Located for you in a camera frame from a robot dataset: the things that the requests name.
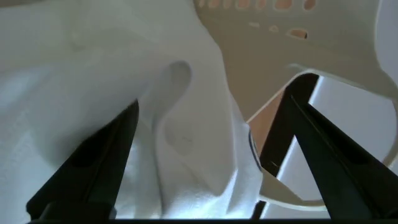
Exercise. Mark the white laundry basket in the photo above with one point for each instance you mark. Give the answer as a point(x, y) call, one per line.
point(264, 53)

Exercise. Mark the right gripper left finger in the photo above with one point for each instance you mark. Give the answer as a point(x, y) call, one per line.
point(87, 174)

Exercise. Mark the white garment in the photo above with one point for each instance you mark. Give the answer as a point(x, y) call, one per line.
point(77, 77)

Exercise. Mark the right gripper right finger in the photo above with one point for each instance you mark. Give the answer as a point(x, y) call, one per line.
point(351, 174)

